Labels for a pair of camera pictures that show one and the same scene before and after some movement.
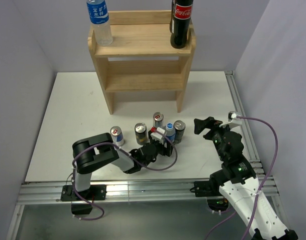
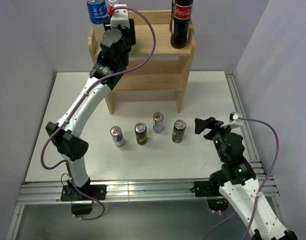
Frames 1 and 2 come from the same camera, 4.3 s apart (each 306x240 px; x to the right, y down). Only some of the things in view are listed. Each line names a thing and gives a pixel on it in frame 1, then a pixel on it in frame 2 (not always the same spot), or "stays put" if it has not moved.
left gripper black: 166,150 to 129,31
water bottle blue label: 99,17 stays put
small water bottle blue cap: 170,132 to 110,11
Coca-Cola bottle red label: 182,11 stays put
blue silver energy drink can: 117,135 stays put
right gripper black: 209,122 stays put
